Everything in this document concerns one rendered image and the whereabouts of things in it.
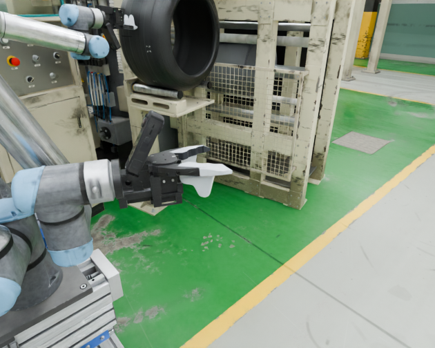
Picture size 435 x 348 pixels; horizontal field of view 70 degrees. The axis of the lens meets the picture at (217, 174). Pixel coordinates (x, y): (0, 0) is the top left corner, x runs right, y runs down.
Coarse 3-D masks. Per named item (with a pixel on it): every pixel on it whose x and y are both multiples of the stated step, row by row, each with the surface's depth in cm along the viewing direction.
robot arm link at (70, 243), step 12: (84, 216) 57; (48, 228) 53; (60, 228) 53; (72, 228) 54; (84, 228) 57; (48, 240) 55; (60, 240) 54; (72, 240) 55; (84, 240) 57; (60, 252) 55; (72, 252) 56; (84, 252) 58; (60, 264) 57; (72, 264) 57
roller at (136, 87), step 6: (138, 84) 180; (138, 90) 181; (144, 90) 178; (150, 90) 175; (156, 90) 173; (162, 90) 171; (168, 90) 169; (174, 90) 167; (180, 90) 166; (168, 96) 170; (174, 96) 167; (180, 96) 167
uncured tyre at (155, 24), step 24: (144, 0) 144; (168, 0) 143; (192, 0) 180; (144, 24) 144; (168, 24) 146; (192, 24) 193; (216, 24) 177; (144, 48) 149; (168, 48) 150; (192, 48) 198; (216, 48) 183; (144, 72) 162; (168, 72) 157; (192, 72) 193
